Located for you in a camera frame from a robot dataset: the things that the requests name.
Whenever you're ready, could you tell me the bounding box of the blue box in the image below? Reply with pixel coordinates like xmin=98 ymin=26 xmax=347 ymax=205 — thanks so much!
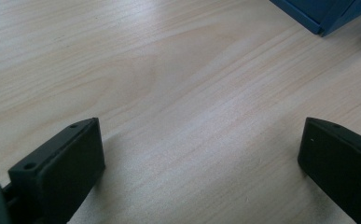
xmin=269 ymin=0 xmax=361 ymax=37

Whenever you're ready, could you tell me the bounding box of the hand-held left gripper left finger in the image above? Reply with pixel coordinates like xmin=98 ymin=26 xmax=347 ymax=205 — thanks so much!
xmin=2 ymin=117 xmax=106 ymax=224

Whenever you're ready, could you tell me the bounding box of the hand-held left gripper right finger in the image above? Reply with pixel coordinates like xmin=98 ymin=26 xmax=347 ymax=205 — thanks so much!
xmin=297 ymin=117 xmax=361 ymax=224

